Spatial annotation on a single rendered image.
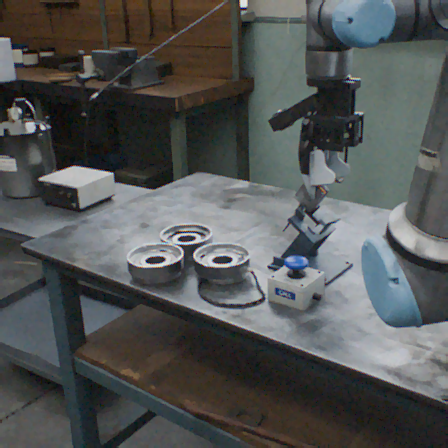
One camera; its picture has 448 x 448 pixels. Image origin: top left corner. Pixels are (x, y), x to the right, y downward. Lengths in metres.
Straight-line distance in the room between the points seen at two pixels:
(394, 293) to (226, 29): 2.28
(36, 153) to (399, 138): 1.46
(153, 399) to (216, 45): 1.98
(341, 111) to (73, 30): 2.74
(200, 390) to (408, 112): 1.69
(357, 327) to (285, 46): 2.02
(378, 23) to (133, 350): 0.87
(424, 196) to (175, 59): 2.51
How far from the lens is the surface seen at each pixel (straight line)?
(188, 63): 3.07
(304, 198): 1.12
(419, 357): 0.95
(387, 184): 2.75
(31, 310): 2.36
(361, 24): 0.90
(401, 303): 0.74
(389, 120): 2.68
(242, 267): 1.10
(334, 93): 1.04
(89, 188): 1.87
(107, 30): 3.43
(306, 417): 1.21
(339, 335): 0.97
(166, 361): 1.36
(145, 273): 1.11
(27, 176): 2.02
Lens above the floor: 1.32
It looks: 22 degrees down
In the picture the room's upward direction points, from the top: 2 degrees counter-clockwise
